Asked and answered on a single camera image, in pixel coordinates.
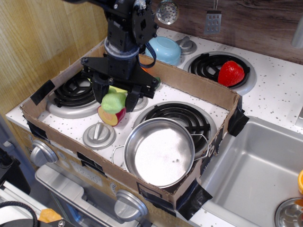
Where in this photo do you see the orange cup at edge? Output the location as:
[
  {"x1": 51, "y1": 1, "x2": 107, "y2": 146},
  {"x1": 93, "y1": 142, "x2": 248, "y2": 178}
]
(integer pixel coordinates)
[{"x1": 297, "y1": 170, "x2": 303, "y2": 194}]

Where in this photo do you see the grey toy sink basin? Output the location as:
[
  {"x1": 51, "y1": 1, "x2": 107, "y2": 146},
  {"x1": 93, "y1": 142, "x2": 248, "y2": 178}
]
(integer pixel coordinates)
[{"x1": 201, "y1": 117, "x2": 303, "y2": 227}]

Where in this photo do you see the light blue toy bowl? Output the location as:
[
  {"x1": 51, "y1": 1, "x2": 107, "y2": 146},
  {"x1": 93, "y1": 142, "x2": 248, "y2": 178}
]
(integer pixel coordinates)
[{"x1": 149, "y1": 36, "x2": 181, "y2": 66}]

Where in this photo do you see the black cable bottom left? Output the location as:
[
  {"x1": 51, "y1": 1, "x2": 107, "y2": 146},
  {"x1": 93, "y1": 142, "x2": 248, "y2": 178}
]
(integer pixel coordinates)
[{"x1": 0, "y1": 201, "x2": 39, "y2": 227}]

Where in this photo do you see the green toy broccoli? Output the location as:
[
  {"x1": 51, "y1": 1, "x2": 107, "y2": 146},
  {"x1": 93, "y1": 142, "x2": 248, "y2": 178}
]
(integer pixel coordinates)
[{"x1": 101, "y1": 93, "x2": 126, "y2": 114}]

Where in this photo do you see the silver stove knob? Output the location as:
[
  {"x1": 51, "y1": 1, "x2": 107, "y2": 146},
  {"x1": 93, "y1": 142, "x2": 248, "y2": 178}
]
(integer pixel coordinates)
[
  {"x1": 176, "y1": 36, "x2": 197, "y2": 55},
  {"x1": 133, "y1": 96, "x2": 148, "y2": 112},
  {"x1": 82, "y1": 122, "x2": 116, "y2": 150}
]

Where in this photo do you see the silver oven knob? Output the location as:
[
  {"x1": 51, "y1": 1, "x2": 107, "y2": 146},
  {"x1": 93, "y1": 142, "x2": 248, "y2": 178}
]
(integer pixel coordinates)
[
  {"x1": 30, "y1": 140, "x2": 59, "y2": 167},
  {"x1": 114, "y1": 190, "x2": 148, "y2": 222}
]

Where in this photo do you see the silver lower stove knob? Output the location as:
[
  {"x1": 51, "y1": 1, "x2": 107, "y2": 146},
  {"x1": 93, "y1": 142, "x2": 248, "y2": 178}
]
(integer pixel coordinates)
[{"x1": 82, "y1": 122, "x2": 116, "y2": 150}]

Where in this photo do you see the red toy strawberry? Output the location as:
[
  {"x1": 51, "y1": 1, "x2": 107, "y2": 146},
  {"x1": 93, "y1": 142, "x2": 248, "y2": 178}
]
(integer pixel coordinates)
[{"x1": 218, "y1": 61, "x2": 245, "y2": 87}]

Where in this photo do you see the black rear right burner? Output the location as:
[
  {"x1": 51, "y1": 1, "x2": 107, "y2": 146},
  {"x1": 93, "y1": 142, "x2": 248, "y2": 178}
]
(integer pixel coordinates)
[{"x1": 183, "y1": 51, "x2": 257, "y2": 96}]

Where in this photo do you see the hanging silver strainer ladle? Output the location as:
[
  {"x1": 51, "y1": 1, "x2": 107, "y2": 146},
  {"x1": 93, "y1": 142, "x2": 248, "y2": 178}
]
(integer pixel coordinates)
[{"x1": 156, "y1": 0, "x2": 179, "y2": 25}]

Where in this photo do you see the black front left burner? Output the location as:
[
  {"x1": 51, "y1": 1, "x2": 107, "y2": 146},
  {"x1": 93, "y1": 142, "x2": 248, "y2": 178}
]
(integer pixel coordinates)
[{"x1": 46, "y1": 72, "x2": 99, "y2": 119}]

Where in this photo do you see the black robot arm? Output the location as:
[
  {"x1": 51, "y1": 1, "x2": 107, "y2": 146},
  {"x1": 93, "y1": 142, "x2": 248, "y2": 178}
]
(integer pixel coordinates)
[{"x1": 81, "y1": 0, "x2": 159, "y2": 112}]

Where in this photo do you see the silver metal pan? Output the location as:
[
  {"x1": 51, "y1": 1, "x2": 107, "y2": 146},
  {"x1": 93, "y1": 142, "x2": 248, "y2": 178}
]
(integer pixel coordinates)
[{"x1": 121, "y1": 118, "x2": 209, "y2": 189}]

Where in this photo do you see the yellow-green toy plate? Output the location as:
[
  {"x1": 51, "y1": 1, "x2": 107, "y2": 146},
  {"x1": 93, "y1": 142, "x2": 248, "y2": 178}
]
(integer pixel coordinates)
[{"x1": 90, "y1": 77, "x2": 127, "y2": 94}]

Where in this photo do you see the silver front right oven knob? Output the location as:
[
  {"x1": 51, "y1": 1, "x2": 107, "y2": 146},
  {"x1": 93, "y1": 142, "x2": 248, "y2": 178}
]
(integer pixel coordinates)
[{"x1": 114, "y1": 190, "x2": 148, "y2": 222}]

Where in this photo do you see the silver rear stove knob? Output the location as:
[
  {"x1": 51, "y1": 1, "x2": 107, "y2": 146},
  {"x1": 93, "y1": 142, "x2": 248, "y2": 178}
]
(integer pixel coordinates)
[{"x1": 176, "y1": 36, "x2": 197, "y2": 55}]

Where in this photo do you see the silver oven door handle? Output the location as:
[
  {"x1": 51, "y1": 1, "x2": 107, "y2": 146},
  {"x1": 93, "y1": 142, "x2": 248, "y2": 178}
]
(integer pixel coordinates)
[{"x1": 35, "y1": 165, "x2": 142, "y2": 227}]

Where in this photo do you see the silver top stove knob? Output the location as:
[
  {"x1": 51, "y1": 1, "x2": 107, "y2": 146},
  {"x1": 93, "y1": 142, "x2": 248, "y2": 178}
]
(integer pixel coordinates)
[{"x1": 133, "y1": 96, "x2": 148, "y2": 112}]

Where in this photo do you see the red toy halved fruit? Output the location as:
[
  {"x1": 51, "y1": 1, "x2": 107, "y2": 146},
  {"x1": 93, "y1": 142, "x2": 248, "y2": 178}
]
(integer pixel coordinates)
[{"x1": 98, "y1": 106, "x2": 126, "y2": 126}]

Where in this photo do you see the orange object bottom left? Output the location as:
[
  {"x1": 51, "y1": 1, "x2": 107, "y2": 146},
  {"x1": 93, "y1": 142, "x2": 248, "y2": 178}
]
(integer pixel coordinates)
[{"x1": 38, "y1": 208, "x2": 62, "y2": 223}]

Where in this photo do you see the silver bowl in corner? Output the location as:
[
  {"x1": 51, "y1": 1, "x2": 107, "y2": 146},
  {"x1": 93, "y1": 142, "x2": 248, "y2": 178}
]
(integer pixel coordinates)
[{"x1": 274, "y1": 198, "x2": 303, "y2": 227}]

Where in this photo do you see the silver front left oven knob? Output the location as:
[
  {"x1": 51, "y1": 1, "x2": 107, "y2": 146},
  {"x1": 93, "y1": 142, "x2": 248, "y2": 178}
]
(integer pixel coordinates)
[{"x1": 30, "y1": 140, "x2": 59, "y2": 167}]

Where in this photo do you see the brown cardboard fence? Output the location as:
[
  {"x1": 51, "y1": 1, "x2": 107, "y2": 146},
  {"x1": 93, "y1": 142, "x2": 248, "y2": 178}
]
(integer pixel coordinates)
[{"x1": 19, "y1": 43, "x2": 250, "y2": 221}]

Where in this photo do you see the silver faucet pipe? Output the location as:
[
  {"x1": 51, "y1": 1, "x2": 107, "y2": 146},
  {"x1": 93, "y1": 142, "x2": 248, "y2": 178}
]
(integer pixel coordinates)
[{"x1": 291, "y1": 17, "x2": 303, "y2": 49}]

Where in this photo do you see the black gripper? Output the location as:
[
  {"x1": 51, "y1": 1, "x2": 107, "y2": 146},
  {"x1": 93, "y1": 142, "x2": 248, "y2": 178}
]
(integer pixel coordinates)
[{"x1": 81, "y1": 42, "x2": 158, "y2": 112}]

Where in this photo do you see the hanging grey slotted spatula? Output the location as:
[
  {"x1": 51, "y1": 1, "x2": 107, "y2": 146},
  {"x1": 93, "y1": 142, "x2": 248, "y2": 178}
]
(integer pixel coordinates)
[{"x1": 204, "y1": 0, "x2": 222, "y2": 35}]

